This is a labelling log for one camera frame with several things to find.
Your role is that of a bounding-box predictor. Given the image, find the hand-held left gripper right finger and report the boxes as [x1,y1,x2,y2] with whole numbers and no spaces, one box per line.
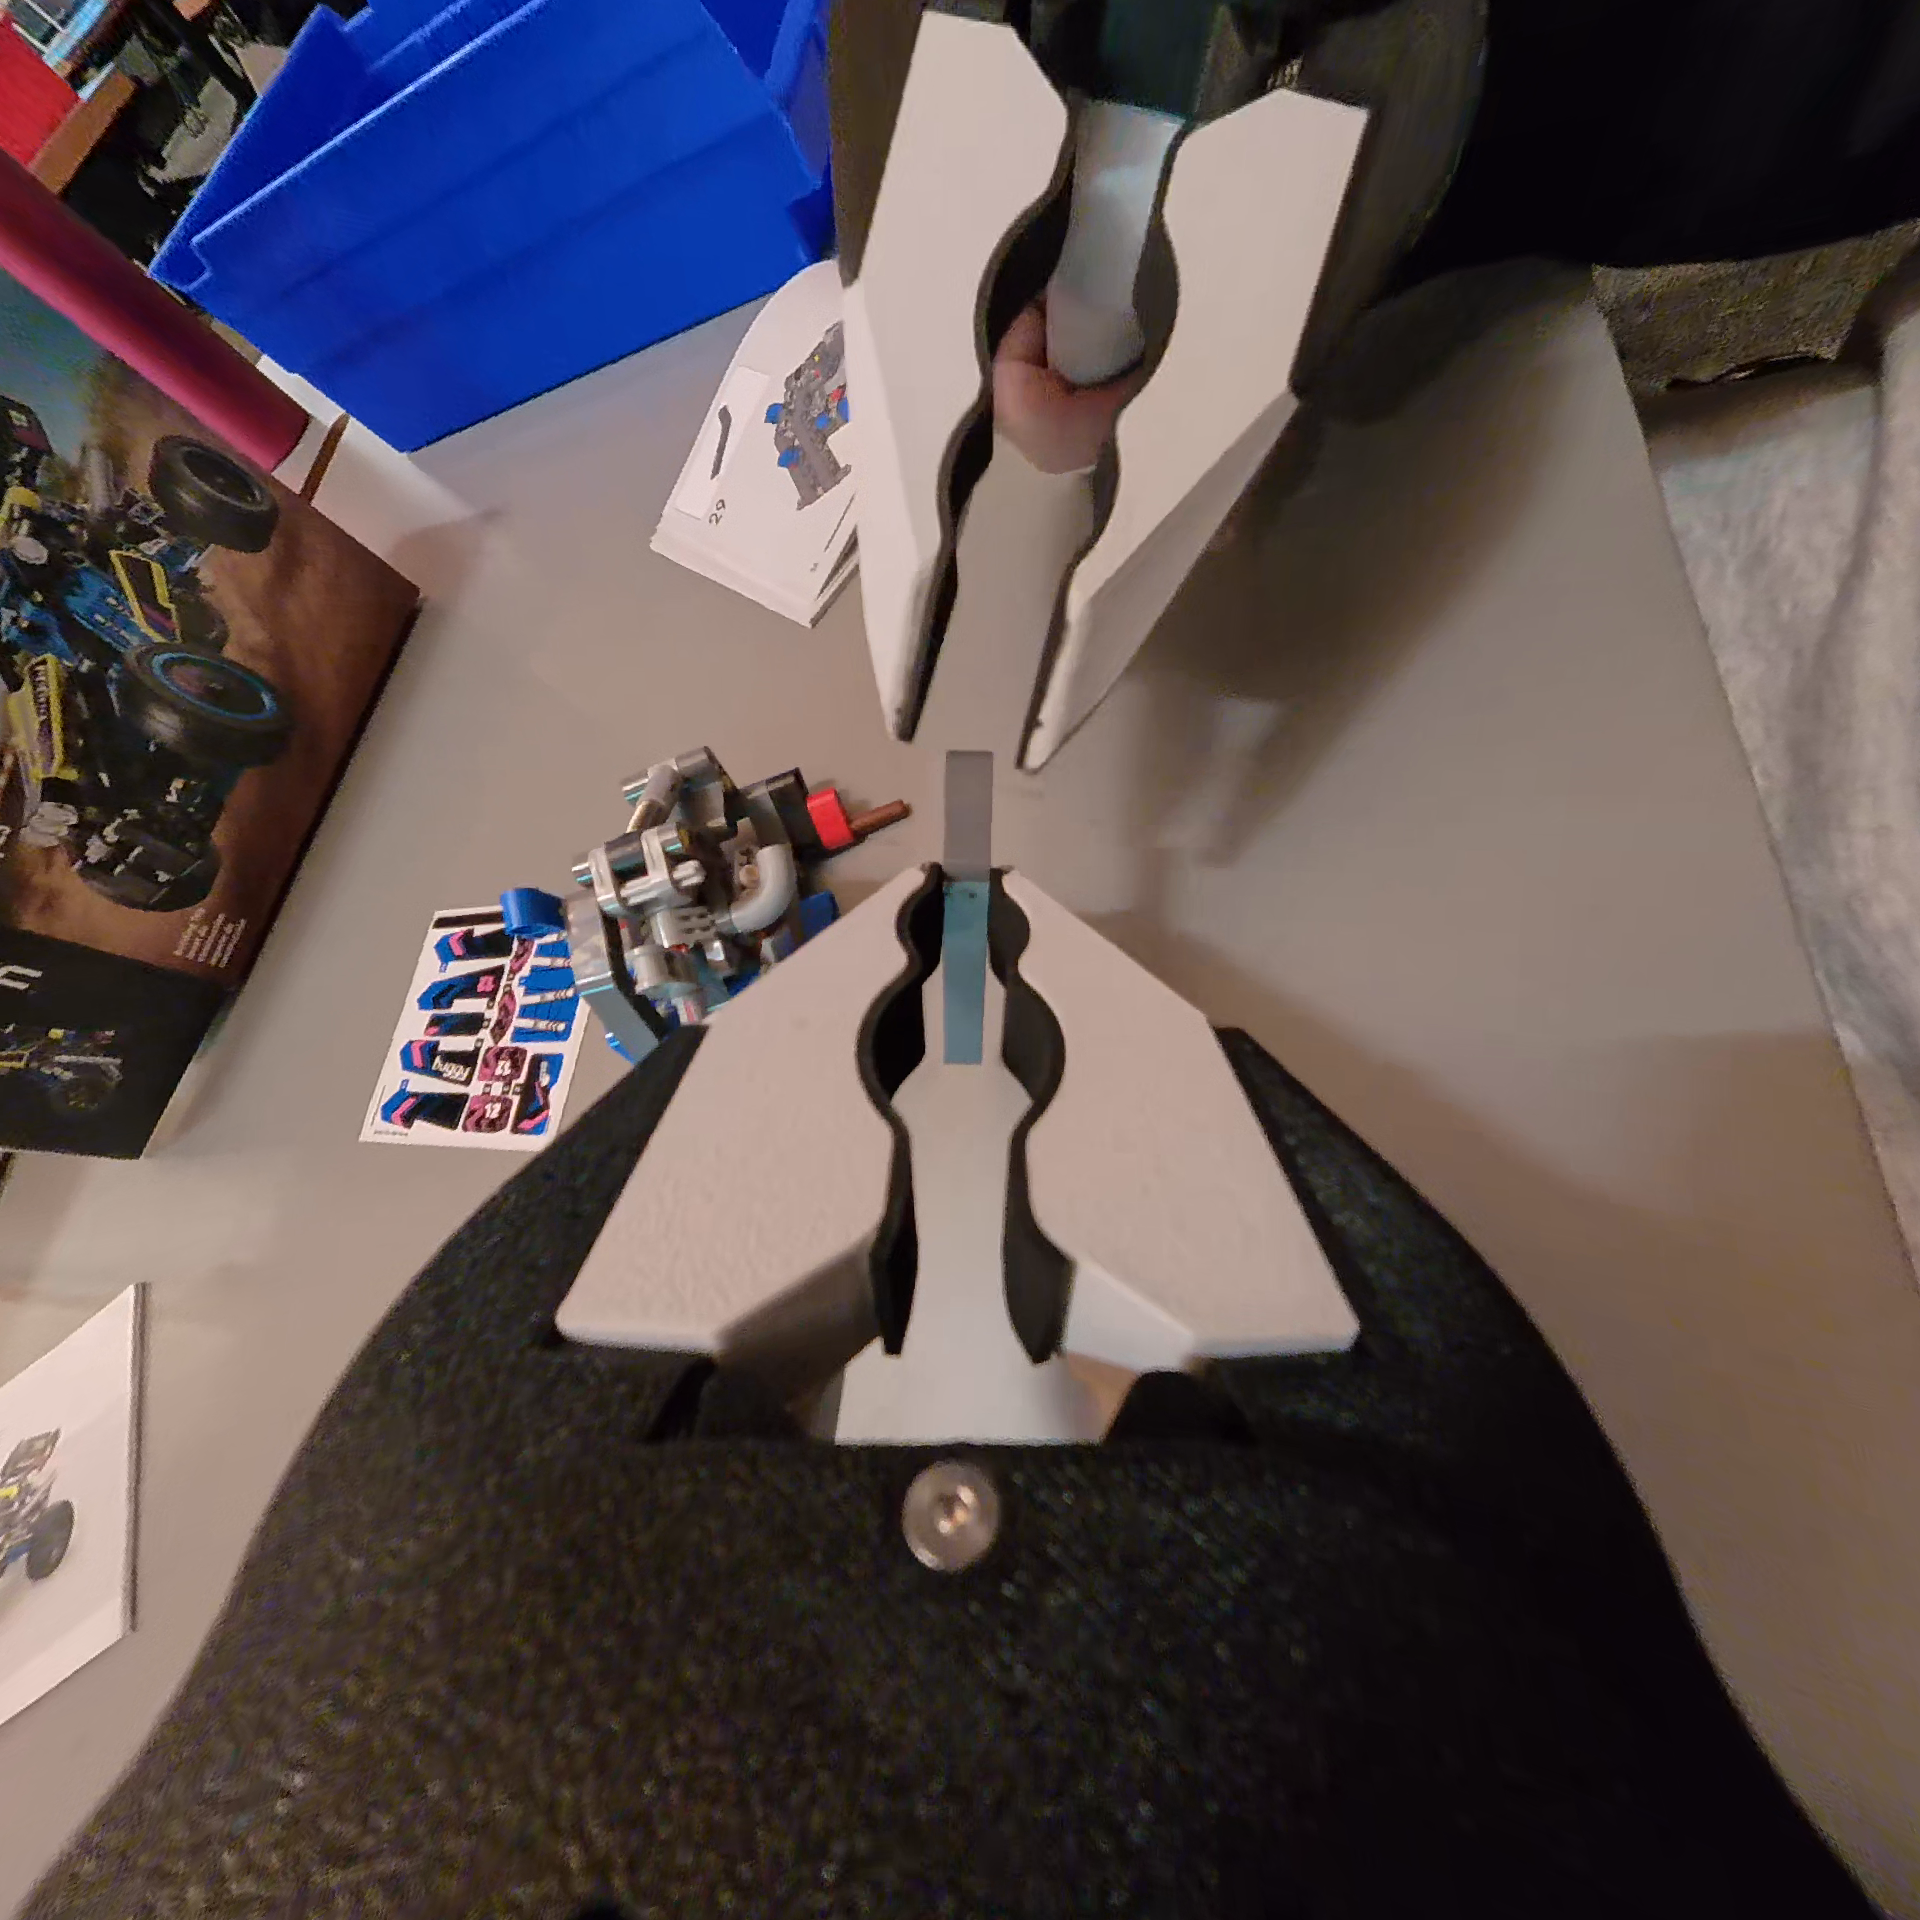
[991,867,1363,1369]

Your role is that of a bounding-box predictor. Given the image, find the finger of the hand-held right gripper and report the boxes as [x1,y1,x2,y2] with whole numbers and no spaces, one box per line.
[843,16,1084,743]
[1017,92,1373,771]

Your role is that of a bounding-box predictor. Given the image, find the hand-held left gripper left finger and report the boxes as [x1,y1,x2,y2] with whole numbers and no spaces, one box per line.
[553,867,945,1364]

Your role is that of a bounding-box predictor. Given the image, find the instruction manual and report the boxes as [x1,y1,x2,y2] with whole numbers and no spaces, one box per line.
[648,262,869,629]

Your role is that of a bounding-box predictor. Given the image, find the toy buggy chassis assembly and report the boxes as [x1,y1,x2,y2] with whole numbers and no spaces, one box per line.
[504,743,912,1070]

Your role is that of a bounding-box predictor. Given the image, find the person's right forearm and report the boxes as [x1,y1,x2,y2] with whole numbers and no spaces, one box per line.
[1396,0,1920,287]

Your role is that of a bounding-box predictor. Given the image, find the black toy set box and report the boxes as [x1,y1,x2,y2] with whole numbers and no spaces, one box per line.
[0,148,425,1160]

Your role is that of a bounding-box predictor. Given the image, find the person's right hand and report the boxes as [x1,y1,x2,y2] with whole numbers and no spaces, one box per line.
[994,299,1149,477]

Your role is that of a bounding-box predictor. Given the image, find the blue and pink sticker sheet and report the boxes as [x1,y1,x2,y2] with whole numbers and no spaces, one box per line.
[361,905,589,1153]

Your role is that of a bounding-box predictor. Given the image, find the white buggy picture booklet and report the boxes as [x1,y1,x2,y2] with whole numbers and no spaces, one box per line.
[0,1283,146,1731]

